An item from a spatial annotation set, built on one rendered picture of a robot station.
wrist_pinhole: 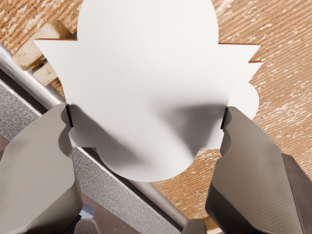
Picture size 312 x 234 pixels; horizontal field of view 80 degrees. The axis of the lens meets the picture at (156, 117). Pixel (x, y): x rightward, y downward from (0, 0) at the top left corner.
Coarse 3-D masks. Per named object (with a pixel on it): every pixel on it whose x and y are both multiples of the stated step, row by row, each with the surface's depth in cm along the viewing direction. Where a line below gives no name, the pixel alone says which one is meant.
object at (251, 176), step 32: (224, 128) 12; (256, 128) 9; (224, 160) 8; (256, 160) 8; (224, 192) 6; (256, 192) 6; (288, 192) 6; (224, 224) 6; (256, 224) 5; (288, 224) 5
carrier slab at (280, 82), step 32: (224, 0) 18; (256, 0) 18; (288, 0) 18; (224, 32) 20; (256, 32) 20; (288, 32) 20; (288, 64) 21; (64, 96) 23; (288, 96) 24; (288, 128) 26; (192, 192) 34
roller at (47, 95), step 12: (0, 48) 22; (0, 60) 22; (12, 72) 23; (24, 72) 23; (24, 84) 24; (36, 84) 24; (48, 84) 25; (36, 96) 25; (48, 96) 25; (60, 96) 26; (48, 108) 26; (132, 180) 34; (144, 192) 37; (156, 192) 37; (156, 204) 39; (168, 204) 39; (180, 216) 41
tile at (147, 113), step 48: (96, 0) 9; (144, 0) 9; (192, 0) 9; (48, 48) 10; (96, 48) 10; (144, 48) 11; (192, 48) 11; (240, 48) 11; (96, 96) 12; (144, 96) 12; (192, 96) 12; (96, 144) 14; (144, 144) 14; (192, 144) 14
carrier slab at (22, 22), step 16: (0, 0) 18; (16, 0) 18; (32, 0) 18; (48, 0) 18; (64, 0) 18; (80, 0) 18; (0, 16) 19; (16, 16) 19; (32, 16) 19; (48, 16) 19; (64, 16) 19; (0, 32) 19; (16, 32) 19; (32, 32) 19; (16, 48) 20
